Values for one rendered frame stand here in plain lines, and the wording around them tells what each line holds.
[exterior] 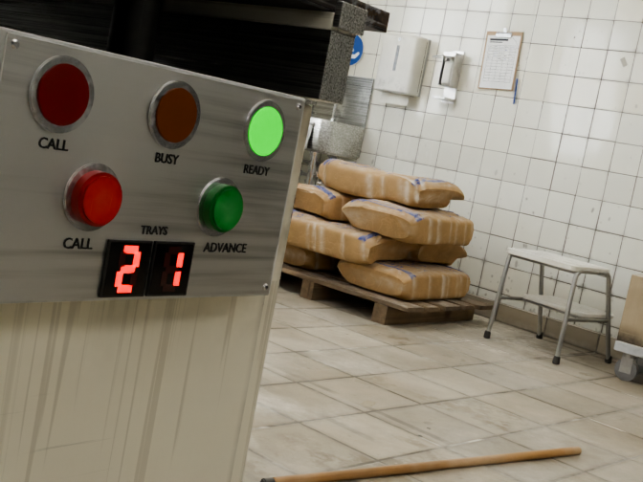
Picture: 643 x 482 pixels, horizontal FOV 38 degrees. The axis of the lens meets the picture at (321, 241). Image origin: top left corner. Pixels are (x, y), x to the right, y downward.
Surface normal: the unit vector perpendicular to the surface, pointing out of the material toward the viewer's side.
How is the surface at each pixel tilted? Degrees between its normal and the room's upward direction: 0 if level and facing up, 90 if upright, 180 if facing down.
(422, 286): 90
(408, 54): 90
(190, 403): 90
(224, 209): 90
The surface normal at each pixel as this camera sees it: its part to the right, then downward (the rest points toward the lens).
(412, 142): -0.67, -0.04
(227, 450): 0.77, 0.22
